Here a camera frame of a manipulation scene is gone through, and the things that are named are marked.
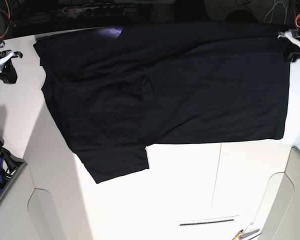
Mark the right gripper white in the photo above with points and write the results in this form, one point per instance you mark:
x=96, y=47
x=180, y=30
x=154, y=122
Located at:
x=6, y=66

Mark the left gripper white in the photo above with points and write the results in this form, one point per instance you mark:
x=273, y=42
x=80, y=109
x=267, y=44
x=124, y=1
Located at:
x=292, y=48

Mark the black T-shirt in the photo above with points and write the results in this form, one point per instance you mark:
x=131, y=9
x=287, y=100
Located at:
x=113, y=95

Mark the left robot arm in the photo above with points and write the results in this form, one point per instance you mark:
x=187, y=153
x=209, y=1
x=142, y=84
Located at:
x=296, y=19

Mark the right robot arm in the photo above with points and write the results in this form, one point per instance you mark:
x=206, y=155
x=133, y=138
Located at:
x=6, y=23

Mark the grey bin with blue items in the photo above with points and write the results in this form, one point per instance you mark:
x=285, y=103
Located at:
x=10, y=168

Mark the grey right side panel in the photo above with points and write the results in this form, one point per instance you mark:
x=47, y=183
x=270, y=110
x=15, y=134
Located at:
x=280, y=219

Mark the grey flat tool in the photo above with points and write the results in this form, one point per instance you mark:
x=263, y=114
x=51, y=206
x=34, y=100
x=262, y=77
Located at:
x=250, y=235

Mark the yellow handled tool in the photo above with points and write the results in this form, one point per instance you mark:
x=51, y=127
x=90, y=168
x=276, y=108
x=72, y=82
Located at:
x=236, y=237

